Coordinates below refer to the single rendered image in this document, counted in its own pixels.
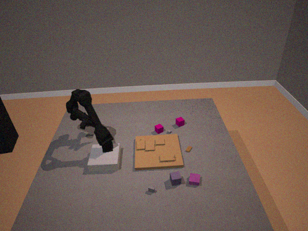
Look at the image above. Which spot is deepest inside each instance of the tan wooden puzzle board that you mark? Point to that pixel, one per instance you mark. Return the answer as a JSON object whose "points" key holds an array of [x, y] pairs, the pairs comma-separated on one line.
{"points": [[157, 152]]}

